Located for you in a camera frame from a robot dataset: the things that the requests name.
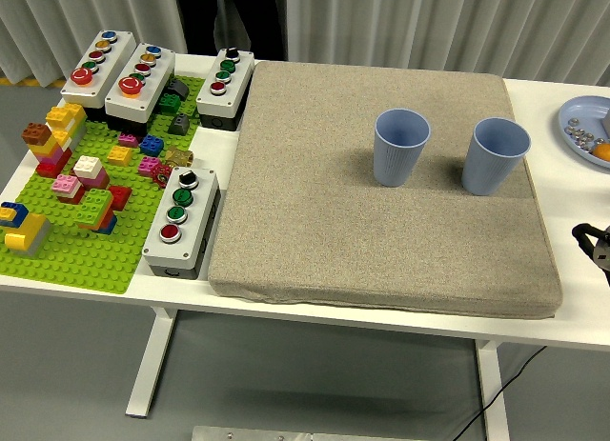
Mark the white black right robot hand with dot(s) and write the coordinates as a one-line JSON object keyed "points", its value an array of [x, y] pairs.
{"points": [[600, 250]]}

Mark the blue ribbed cup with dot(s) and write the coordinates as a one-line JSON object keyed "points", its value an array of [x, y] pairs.
{"points": [[491, 160], [395, 165]]}

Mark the small orange fruit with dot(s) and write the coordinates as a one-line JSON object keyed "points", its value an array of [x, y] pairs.
{"points": [[602, 152]]}

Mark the light blue plate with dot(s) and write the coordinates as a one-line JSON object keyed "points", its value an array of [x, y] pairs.
{"points": [[586, 110]]}

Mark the white table leg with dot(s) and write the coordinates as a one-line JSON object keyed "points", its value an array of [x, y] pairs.
{"points": [[150, 365], [493, 393]]}

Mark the grey-brown fabric mat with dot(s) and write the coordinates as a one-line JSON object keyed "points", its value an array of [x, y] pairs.
{"points": [[333, 222]]}

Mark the white pleated curtain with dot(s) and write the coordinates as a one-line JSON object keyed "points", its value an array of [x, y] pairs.
{"points": [[71, 12], [429, 22]]}

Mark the four-button control box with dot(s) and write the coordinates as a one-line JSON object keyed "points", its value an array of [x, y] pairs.
{"points": [[197, 212], [236, 79]]}

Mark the dark grey sloped brick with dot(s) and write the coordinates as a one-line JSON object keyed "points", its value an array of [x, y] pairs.
{"points": [[179, 125], [179, 88]]}

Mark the dark green toy brick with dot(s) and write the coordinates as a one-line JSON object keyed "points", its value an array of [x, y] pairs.
{"points": [[168, 104]]}

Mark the pink toy brick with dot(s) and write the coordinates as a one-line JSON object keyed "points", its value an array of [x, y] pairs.
{"points": [[148, 166]]}

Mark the blue toy brick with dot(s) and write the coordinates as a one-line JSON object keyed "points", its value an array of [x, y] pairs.
{"points": [[151, 146]]}

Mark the person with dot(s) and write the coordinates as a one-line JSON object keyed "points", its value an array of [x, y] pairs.
{"points": [[200, 22]]}

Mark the five-button control box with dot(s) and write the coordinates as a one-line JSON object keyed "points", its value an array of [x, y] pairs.
{"points": [[155, 74], [112, 60]]}

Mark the red toy brick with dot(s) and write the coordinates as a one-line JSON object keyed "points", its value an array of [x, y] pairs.
{"points": [[121, 195]]}

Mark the small magenta toy brick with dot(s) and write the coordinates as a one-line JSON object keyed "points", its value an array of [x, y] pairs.
{"points": [[128, 140]]}

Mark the yellow toy brick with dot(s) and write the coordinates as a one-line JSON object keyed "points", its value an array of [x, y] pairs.
{"points": [[119, 156]]}

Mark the green orange blue brick stack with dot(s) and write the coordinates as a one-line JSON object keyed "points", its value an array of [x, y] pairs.
{"points": [[95, 207]]}

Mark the green studded baseplate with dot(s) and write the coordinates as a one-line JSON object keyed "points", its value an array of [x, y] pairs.
{"points": [[86, 265]]}

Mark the white pink red brick stack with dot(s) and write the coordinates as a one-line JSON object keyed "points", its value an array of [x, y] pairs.
{"points": [[88, 167]]}

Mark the yellow brown red brick tower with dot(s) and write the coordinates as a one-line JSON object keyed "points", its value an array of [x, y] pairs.
{"points": [[52, 148]]}

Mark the blue yellow grey brick stack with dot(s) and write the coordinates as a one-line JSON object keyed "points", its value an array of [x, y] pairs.
{"points": [[28, 231]]}

